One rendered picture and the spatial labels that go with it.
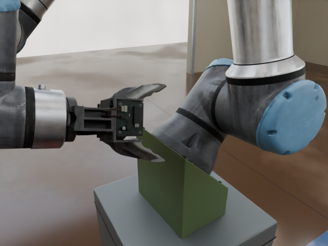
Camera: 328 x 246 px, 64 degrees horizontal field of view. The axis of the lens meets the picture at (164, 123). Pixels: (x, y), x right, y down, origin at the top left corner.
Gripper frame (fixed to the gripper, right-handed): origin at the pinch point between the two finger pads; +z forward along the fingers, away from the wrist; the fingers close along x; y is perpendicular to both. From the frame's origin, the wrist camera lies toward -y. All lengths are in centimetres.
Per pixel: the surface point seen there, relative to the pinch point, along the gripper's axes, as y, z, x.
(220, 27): -339, 351, 210
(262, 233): 0.6, 30.9, -28.1
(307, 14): -283, 577, 275
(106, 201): -30.9, -0.4, -23.0
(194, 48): -358, 301, 163
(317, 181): -72, 202, -42
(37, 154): -242, 7, -27
